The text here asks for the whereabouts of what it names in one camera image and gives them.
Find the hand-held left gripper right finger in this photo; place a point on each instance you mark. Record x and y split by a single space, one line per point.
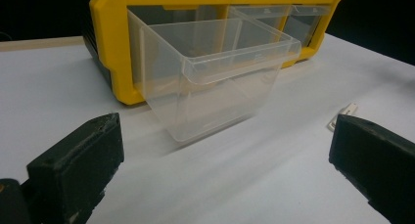
375 155

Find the clear plastic closed drawer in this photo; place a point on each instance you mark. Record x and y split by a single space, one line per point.
284 17

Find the yellow drawer cabinet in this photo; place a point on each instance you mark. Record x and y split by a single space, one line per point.
112 48

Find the clear plastic drawer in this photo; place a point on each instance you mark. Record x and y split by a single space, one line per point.
284 17
208 77

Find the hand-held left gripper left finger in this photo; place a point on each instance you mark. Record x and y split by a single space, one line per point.
75 165

